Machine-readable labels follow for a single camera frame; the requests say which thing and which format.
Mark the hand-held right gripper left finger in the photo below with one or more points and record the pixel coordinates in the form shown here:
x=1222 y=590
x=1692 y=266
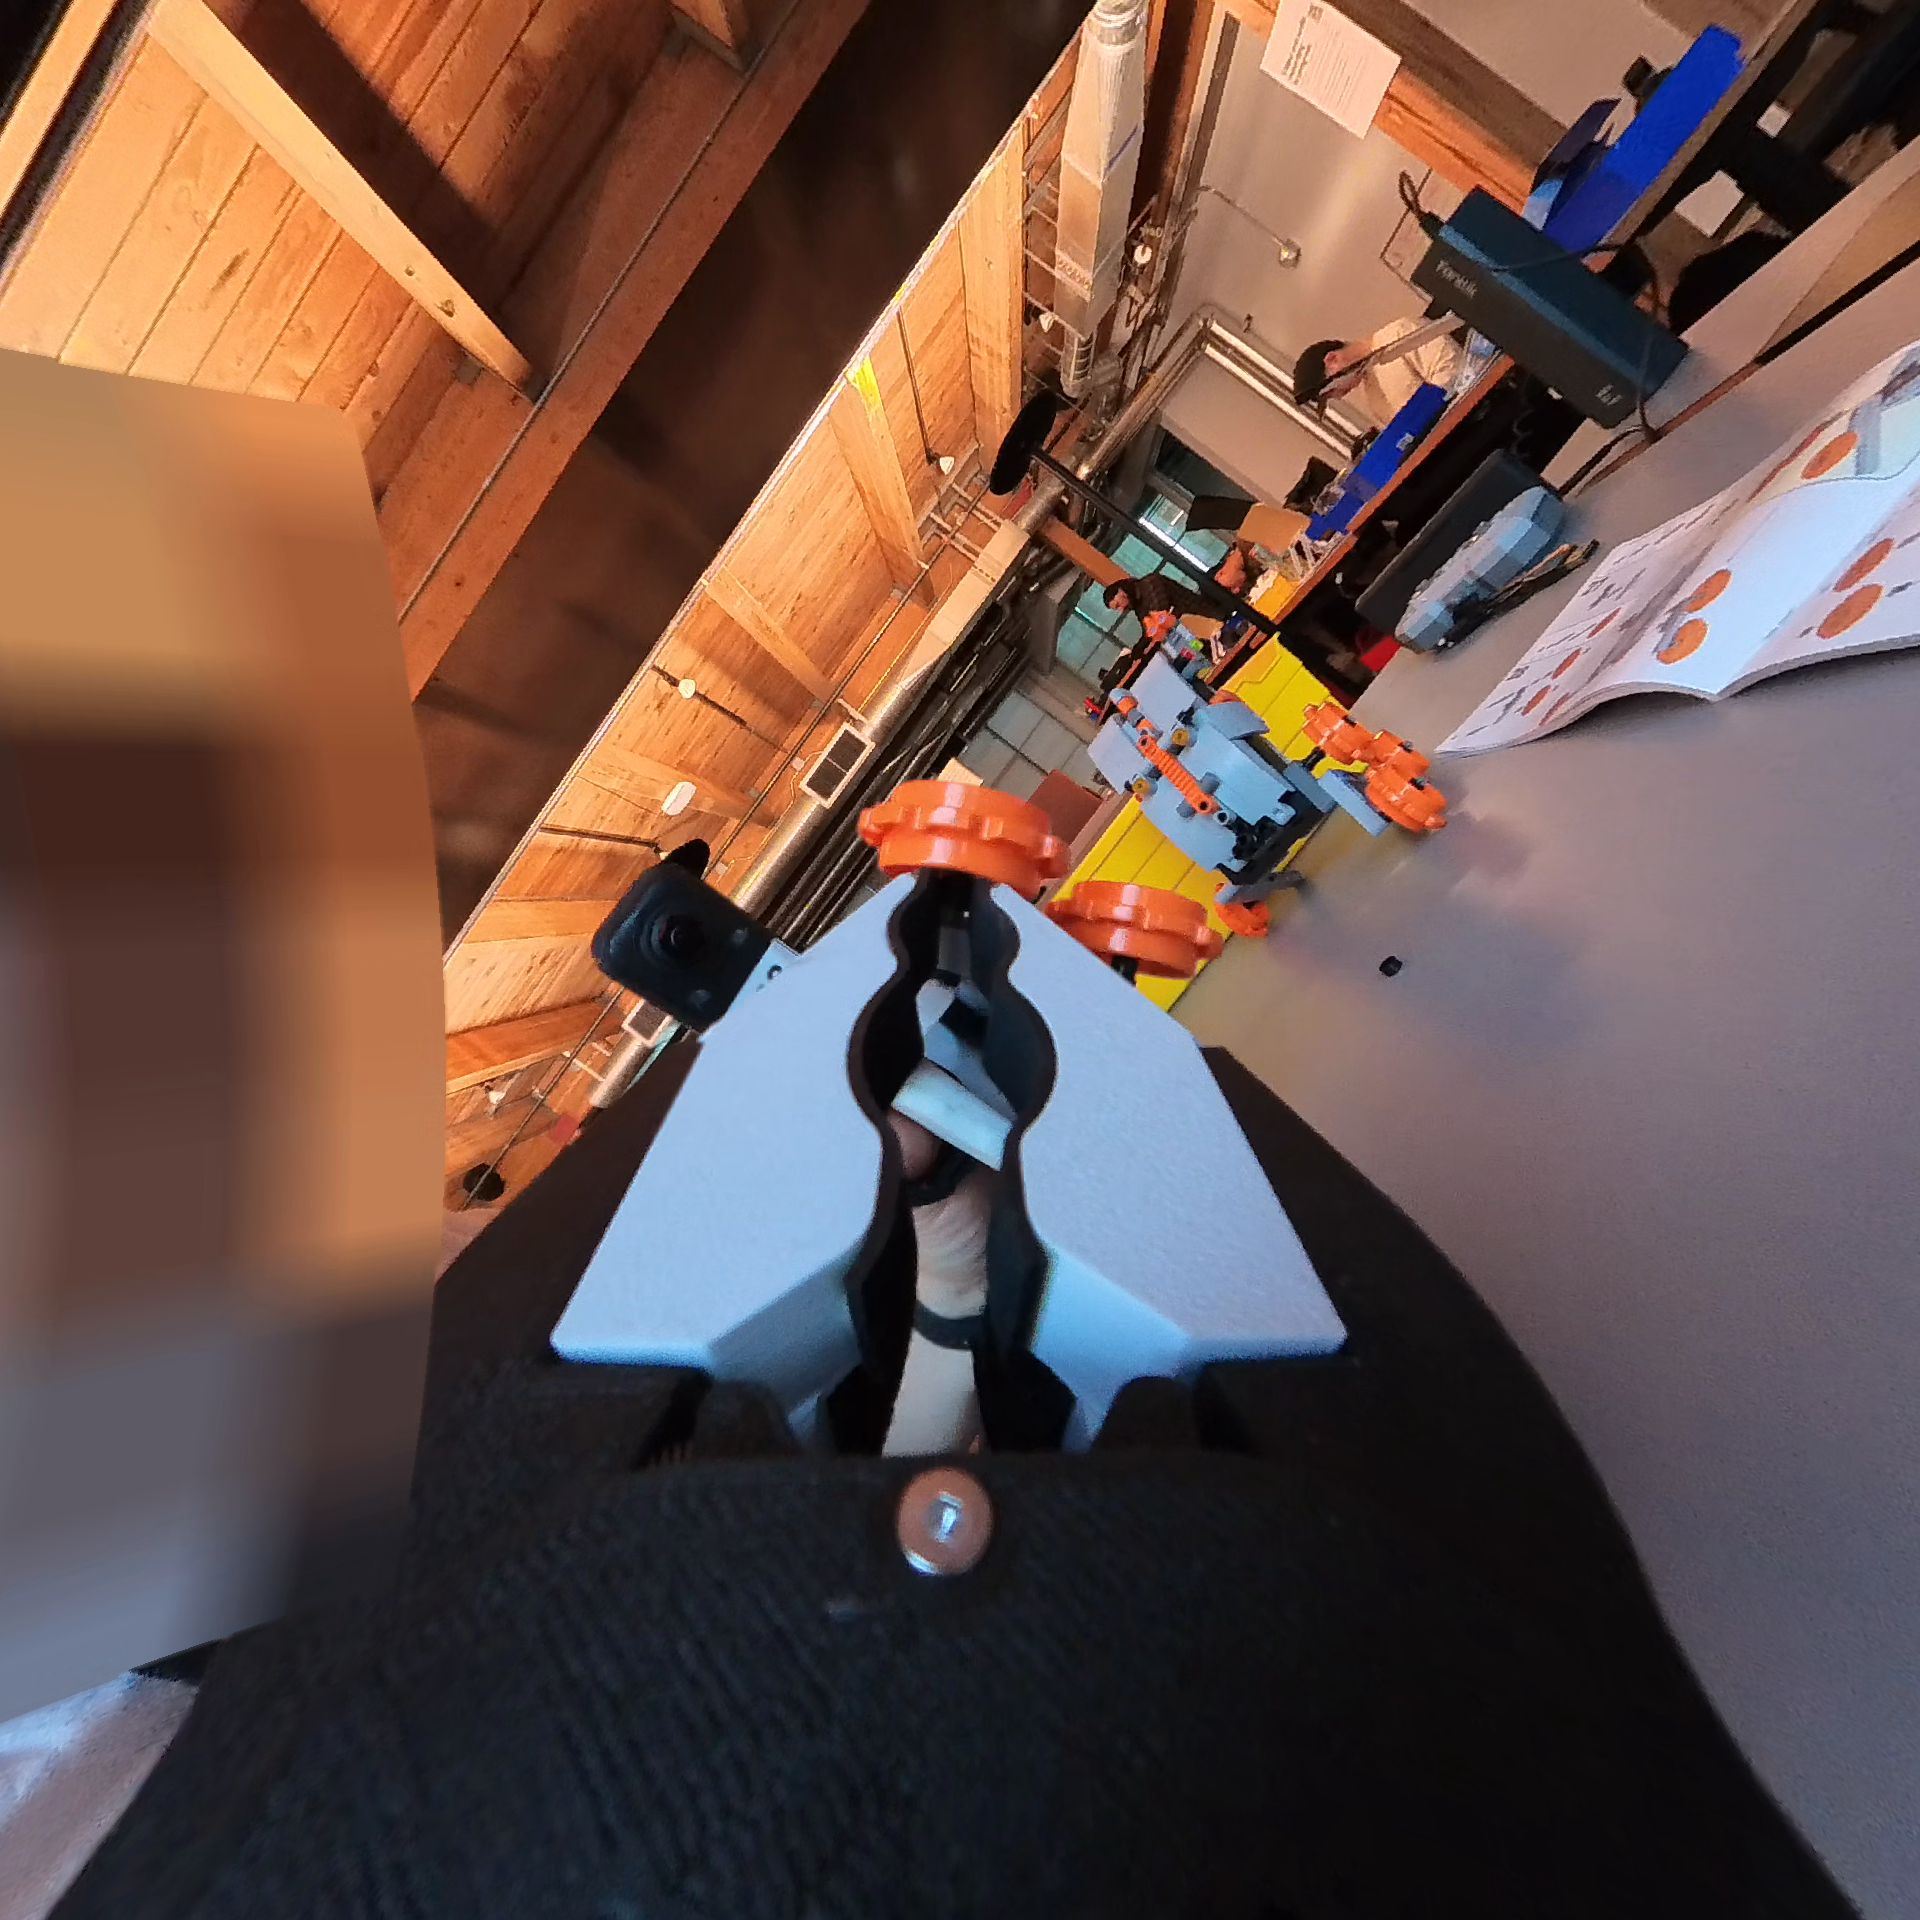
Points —
x=722 y=1201

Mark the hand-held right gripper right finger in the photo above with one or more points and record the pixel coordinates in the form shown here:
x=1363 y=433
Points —
x=1184 y=1201

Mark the grey beam with orange gears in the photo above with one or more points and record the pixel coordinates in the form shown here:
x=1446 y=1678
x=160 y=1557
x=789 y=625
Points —
x=962 y=833

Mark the grey desk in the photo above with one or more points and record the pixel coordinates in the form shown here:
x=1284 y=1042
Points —
x=1652 y=1050

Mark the person's left hand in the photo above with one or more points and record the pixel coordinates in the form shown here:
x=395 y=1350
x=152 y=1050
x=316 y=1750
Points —
x=946 y=1245

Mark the grey orange toy robot model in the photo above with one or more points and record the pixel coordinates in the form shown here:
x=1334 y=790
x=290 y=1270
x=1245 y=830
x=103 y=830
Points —
x=1214 y=764

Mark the black stanchion pole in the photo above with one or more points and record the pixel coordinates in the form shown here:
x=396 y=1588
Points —
x=1020 y=443

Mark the black box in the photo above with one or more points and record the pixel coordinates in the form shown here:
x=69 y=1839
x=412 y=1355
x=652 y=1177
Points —
x=1424 y=556

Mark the grey remote controller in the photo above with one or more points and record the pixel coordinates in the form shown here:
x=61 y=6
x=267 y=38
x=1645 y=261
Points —
x=1501 y=564

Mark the blue storage bin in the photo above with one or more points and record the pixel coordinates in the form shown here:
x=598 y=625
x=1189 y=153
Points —
x=1636 y=135
x=1389 y=451

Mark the open white instruction manual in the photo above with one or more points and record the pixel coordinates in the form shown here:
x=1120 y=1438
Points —
x=1724 y=586

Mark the black upright device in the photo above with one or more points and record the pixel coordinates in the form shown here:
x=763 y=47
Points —
x=1546 y=316

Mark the silver ventilation duct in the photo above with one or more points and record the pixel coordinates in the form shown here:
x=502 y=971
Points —
x=1102 y=181

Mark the white wall notice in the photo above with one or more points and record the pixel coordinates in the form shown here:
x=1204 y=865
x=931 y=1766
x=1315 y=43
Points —
x=1330 y=60

